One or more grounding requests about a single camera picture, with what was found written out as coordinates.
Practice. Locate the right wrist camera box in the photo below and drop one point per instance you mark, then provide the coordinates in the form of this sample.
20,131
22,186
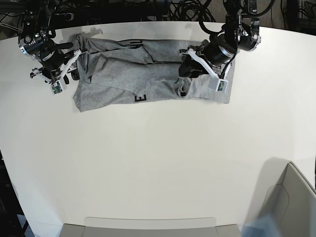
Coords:
58,87

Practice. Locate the grey T-shirt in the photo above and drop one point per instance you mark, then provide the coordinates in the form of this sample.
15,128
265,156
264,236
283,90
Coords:
135,71

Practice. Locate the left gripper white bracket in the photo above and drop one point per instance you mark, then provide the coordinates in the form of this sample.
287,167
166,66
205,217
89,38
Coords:
206,59

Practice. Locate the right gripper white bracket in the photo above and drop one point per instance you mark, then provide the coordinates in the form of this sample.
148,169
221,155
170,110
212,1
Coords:
58,67

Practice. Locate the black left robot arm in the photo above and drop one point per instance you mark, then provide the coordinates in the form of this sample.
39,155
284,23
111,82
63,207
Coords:
241,29

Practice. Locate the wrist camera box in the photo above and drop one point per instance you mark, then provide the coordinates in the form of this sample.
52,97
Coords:
58,87
219,85

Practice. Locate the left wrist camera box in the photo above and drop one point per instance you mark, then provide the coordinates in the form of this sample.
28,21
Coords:
219,85

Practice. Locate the grey bin right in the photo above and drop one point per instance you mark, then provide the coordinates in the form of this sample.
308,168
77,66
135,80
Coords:
289,208

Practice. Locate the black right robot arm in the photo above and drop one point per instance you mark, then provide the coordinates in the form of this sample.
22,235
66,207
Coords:
36,41

